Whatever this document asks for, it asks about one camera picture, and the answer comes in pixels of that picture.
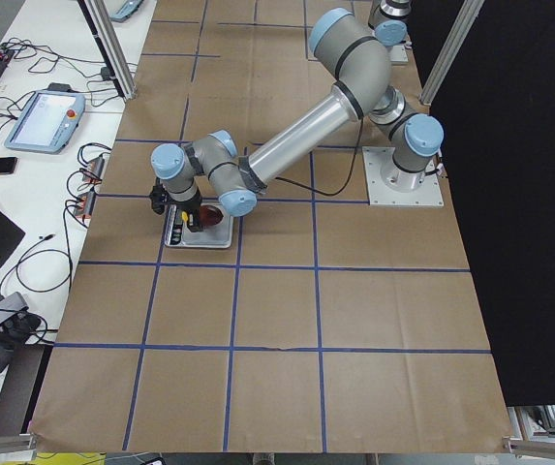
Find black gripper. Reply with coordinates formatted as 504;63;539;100
163;186;202;232

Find red yellow mango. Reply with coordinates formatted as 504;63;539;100
194;204;224;230

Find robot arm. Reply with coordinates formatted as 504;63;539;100
368;0;412;65
149;8;445;233

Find white digital kitchen scale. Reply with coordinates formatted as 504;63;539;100
163;202;234;249

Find teach pendant tablet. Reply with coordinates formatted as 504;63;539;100
4;90;85;154

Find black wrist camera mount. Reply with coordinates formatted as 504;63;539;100
149;177;168;215

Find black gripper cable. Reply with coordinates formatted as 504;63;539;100
271;115;366;199

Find aluminium frame post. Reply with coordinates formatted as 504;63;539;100
77;0;137;102

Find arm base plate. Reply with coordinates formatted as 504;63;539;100
362;146;445;208
387;45;409;65

